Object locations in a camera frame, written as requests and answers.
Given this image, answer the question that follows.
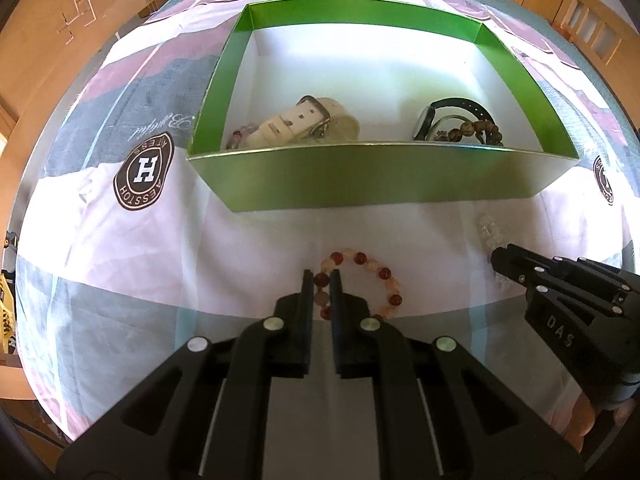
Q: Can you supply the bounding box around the wooden chair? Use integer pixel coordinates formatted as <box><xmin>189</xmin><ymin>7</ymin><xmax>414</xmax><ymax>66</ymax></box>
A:
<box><xmin>552</xmin><ymin>0</ymin><xmax>639</xmax><ymax>88</ymax></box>

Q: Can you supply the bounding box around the right hand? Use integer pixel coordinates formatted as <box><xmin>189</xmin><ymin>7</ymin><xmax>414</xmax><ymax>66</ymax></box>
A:
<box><xmin>563</xmin><ymin>393</ymin><xmax>637</xmax><ymax>453</ymax></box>

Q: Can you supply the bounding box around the patterned pink grey bedsheet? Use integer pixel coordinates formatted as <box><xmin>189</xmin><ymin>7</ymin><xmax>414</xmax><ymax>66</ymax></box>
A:
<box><xmin>16</xmin><ymin>0</ymin><xmax>639</xmax><ymax>437</ymax></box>

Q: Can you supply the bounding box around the pink bead bracelet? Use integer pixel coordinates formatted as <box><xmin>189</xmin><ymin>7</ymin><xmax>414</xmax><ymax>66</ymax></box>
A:
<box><xmin>226</xmin><ymin>122</ymin><xmax>262</xmax><ymax>151</ymax></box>

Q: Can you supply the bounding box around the brown wooden bead bracelet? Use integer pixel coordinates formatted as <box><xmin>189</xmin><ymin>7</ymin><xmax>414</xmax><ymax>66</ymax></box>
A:
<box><xmin>434</xmin><ymin>118</ymin><xmax>506</xmax><ymax>149</ymax></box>

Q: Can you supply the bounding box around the black wristwatch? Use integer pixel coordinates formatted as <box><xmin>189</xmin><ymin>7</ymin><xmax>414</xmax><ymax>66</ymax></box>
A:
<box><xmin>412</xmin><ymin>98</ymin><xmax>496</xmax><ymax>144</ymax></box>

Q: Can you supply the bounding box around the green cardboard box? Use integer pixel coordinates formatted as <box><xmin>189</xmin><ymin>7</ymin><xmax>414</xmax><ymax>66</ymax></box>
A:
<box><xmin>188</xmin><ymin>0</ymin><xmax>579</xmax><ymax>211</ymax></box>

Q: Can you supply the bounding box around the clear crystal bead bracelet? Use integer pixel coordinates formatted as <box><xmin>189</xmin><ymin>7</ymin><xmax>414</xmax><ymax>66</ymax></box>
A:
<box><xmin>476</xmin><ymin>212</ymin><xmax>511</xmax><ymax>291</ymax></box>

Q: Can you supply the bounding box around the white plastic wristwatch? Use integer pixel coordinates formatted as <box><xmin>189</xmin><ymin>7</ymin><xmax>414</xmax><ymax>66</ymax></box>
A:
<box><xmin>241</xmin><ymin>96</ymin><xmax>360</xmax><ymax>150</ymax></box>

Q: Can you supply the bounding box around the red and white bead bracelet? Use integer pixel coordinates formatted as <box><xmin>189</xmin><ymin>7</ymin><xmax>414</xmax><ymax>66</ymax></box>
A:
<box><xmin>313</xmin><ymin>248</ymin><xmax>405</xmax><ymax>323</ymax></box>

